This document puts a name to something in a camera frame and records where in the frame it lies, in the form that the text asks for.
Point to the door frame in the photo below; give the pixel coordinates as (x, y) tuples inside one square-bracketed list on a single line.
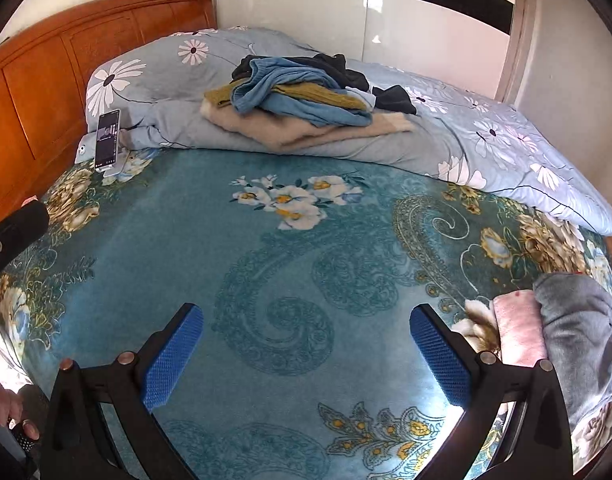
[(516, 50)]

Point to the folded pink garment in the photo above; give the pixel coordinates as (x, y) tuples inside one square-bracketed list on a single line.
[(518, 325)]

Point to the white wardrobe with black stripe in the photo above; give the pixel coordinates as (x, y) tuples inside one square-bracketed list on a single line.
[(296, 5)]

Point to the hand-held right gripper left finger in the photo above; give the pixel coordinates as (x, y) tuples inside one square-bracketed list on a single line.
[(173, 355)]

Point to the folded grey garment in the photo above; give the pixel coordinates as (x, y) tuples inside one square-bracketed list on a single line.
[(576, 320)]

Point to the beige fleece garment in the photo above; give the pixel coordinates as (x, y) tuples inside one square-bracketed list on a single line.
[(266, 132)]

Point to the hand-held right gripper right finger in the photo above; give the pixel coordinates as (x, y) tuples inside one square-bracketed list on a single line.
[(438, 360)]

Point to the person's left hand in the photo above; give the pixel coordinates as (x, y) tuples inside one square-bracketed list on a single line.
[(3, 400)]

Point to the mustard knitted sweater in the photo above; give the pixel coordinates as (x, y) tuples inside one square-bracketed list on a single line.
[(218, 95)]

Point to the black garment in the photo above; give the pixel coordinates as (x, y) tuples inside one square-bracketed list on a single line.
[(346, 77)]

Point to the small black cloth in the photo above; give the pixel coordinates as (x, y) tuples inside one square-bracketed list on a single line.
[(393, 100)]

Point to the smartphone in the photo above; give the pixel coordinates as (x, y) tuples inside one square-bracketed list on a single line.
[(107, 140)]

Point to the teal floral blanket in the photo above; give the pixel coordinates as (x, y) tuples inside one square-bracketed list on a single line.
[(286, 270)]

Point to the blue garment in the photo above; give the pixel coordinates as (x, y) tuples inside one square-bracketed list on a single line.
[(331, 112)]

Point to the light blue sweatshirt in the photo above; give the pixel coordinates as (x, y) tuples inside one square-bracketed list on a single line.
[(271, 77)]

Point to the grey-blue daisy print quilt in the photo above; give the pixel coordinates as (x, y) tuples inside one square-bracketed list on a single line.
[(436, 150)]

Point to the wooden headboard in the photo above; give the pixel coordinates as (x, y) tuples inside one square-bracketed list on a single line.
[(51, 60)]

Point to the white phone stand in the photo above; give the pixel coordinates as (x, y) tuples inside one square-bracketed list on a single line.
[(113, 171)]

